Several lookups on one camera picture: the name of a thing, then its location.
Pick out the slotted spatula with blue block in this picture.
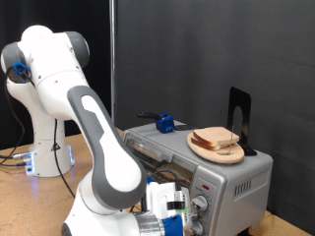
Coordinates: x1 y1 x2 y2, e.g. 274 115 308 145
136 111 200 135

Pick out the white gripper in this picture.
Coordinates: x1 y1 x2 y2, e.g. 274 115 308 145
146 181 199 231

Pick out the round wooden plate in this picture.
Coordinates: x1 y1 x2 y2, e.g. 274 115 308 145
186 132 246 166

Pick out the glass oven door with handle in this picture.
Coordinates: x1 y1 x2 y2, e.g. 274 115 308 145
125 135 200 198

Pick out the silver oven knob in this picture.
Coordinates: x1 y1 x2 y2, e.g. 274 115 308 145
191 220 205 236
191 195 211 214

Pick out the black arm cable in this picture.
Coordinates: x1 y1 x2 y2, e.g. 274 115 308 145
0 73 182 210

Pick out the robot base cable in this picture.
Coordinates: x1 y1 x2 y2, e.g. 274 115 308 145
0 151 32 160
0 161 30 168

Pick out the black metal bookend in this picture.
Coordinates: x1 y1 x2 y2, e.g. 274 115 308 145
226 87 258 157

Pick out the silver toaster oven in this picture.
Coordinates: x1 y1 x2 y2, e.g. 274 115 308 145
121 119 274 236

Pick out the vertical metal pole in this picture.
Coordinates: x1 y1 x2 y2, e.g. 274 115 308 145
109 0 117 124

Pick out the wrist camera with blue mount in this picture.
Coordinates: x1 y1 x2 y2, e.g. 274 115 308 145
161 200 191 236

